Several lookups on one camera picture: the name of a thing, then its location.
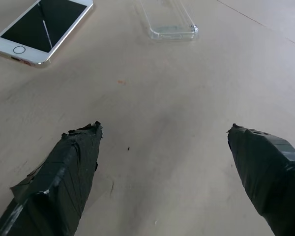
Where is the white smartphone with black screen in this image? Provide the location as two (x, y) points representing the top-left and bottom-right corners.
(0, 0), (94, 69)

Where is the clear transparent phone case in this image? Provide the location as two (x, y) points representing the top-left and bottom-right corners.
(134, 0), (199, 42)

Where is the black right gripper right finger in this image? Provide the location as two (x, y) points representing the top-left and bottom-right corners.
(226, 123), (295, 236)

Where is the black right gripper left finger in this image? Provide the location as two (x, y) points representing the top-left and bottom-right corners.
(0, 120), (104, 236)

